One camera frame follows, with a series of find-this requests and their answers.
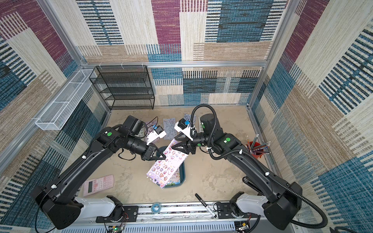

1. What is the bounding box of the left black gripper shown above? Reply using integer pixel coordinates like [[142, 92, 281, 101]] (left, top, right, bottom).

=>
[[127, 136, 168, 163]]

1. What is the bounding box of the teal plastic storage box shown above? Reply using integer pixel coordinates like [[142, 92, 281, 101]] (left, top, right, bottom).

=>
[[155, 146, 187, 188]]

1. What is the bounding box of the lilac character sticker sheet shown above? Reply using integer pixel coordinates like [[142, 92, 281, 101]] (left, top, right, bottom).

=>
[[147, 139, 188, 188]]

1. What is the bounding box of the light blue sticker sheet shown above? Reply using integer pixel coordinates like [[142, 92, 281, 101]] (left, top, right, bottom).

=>
[[163, 118, 177, 140]]

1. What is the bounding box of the pink purple sticker sheet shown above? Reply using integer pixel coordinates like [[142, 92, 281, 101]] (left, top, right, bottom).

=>
[[145, 119, 158, 141]]

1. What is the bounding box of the penguin sticker sheet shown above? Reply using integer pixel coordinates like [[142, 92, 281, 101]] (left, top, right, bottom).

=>
[[184, 114, 197, 125]]

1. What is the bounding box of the white green frog sticker sheet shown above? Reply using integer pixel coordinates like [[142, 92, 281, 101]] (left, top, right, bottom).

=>
[[198, 116, 204, 133]]

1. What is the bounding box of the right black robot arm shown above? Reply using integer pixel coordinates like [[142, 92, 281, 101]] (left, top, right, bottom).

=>
[[172, 114, 302, 230]]

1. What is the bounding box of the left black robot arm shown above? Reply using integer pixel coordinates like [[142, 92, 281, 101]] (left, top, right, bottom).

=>
[[30, 116, 166, 230]]

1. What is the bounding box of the pink pastel sticker sheet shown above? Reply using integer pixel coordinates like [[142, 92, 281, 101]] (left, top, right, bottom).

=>
[[165, 168, 184, 188]]

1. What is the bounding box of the blue tape roll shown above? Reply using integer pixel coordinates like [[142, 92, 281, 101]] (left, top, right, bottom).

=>
[[151, 203, 162, 214]]

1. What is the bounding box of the black marker pen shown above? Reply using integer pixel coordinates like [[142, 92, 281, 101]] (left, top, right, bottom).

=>
[[195, 193, 217, 218]]

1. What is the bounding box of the pink calculator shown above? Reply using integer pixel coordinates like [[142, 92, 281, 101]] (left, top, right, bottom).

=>
[[83, 175, 114, 197]]

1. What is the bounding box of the red pencil cup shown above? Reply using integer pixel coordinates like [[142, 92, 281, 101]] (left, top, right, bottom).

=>
[[246, 134, 271, 159]]

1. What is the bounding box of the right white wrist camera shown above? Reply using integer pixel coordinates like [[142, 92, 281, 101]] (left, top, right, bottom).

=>
[[174, 118, 195, 141]]

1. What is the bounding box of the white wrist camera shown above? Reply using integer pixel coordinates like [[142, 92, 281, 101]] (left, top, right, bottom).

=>
[[174, 118, 195, 141], [146, 125, 167, 145]]

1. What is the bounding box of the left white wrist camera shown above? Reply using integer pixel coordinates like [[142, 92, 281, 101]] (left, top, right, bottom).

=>
[[146, 125, 167, 145]]

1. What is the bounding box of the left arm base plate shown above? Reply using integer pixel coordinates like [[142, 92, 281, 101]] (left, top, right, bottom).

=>
[[95, 206, 139, 224]]

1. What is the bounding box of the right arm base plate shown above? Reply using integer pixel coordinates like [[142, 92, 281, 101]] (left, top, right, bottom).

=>
[[213, 202, 258, 219]]

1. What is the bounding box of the black wire mesh shelf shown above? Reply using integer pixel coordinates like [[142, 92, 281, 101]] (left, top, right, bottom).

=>
[[89, 65, 155, 110]]

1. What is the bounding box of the white cable duct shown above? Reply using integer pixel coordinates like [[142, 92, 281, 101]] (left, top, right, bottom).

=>
[[54, 221, 236, 233]]

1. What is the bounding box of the white wire mesh basket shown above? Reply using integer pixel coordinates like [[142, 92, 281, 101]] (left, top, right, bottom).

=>
[[36, 70, 93, 131]]

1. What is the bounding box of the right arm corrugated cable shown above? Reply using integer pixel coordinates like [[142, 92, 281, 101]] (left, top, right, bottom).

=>
[[190, 104, 329, 233]]

